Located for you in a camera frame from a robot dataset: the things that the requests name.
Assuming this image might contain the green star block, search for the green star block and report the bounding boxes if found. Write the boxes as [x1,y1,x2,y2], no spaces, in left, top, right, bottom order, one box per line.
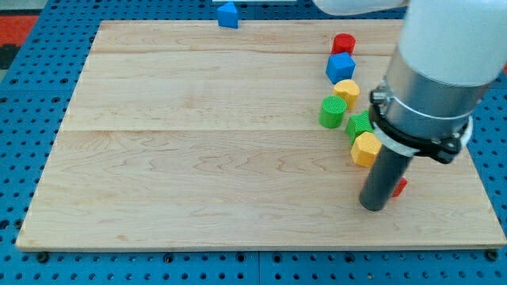
[345,110,373,145]

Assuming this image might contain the yellow hexagon block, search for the yellow hexagon block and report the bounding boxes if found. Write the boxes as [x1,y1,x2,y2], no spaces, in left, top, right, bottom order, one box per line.
[351,132,382,168]

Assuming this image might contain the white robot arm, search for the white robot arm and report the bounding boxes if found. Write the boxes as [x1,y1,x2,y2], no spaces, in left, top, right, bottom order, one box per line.
[314,0,506,160]

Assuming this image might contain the red star block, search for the red star block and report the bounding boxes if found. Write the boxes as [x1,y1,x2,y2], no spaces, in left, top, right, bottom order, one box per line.
[391,177,408,197]

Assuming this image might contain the wooden board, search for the wooden board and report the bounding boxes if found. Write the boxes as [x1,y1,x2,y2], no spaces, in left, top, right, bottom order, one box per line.
[16,20,506,253]

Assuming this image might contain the green cylinder block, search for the green cylinder block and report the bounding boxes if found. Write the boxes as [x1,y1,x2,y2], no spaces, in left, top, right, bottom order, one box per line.
[318,95,348,129]

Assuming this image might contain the yellow heart block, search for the yellow heart block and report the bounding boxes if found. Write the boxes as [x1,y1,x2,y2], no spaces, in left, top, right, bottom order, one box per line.
[333,79,360,110]

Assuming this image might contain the blue cube block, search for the blue cube block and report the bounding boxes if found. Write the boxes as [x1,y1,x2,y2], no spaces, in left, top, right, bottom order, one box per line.
[326,52,356,84]

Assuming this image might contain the blue triangle block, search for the blue triangle block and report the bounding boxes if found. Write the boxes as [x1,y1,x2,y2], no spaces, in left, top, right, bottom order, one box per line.
[216,2,238,29]

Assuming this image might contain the red cylinder block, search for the red cylinder block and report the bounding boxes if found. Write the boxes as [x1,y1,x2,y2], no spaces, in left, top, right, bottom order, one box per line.
[330,33,356,55]

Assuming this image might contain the dark grey pusher cylinder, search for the dark grey pusher cylinder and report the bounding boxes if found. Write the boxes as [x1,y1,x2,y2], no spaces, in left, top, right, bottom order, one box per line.
[359,146,413,211]

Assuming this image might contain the black clamp ring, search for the black clamp ring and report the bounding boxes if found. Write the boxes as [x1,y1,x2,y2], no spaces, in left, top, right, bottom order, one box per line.
[368,87,471,165]

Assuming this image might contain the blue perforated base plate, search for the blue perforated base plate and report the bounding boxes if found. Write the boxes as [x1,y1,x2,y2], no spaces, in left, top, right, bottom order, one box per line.
[1,0,506,284]

